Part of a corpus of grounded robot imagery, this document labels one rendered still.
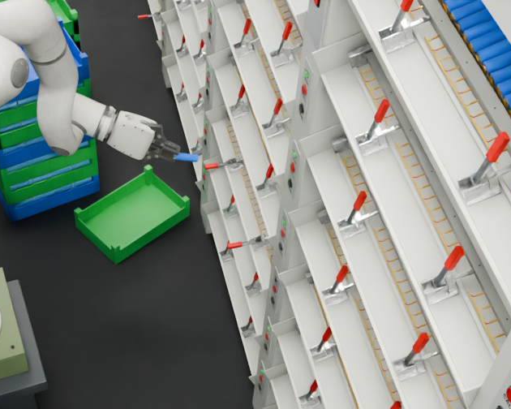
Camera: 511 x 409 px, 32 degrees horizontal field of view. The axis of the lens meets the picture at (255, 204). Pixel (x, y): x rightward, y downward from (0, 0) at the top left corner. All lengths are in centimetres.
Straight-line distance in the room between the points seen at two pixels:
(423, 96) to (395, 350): 41
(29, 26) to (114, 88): 146
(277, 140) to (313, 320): 38
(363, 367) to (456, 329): 42
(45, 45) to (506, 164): 113
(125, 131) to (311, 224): 64
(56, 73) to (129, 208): 97
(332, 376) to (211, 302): 96
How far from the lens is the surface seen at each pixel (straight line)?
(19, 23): 184
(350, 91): 139
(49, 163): 274
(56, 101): 204
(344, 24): 138
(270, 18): 183
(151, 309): 262
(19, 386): 220
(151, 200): 288
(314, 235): 168
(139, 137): 216
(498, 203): 101
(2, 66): 172
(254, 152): 208
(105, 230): 280
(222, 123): 243
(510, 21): 87
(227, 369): 252
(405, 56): 117
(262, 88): 196
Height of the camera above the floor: 216
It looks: 49 degrees down
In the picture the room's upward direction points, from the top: 6 degrees clockwise
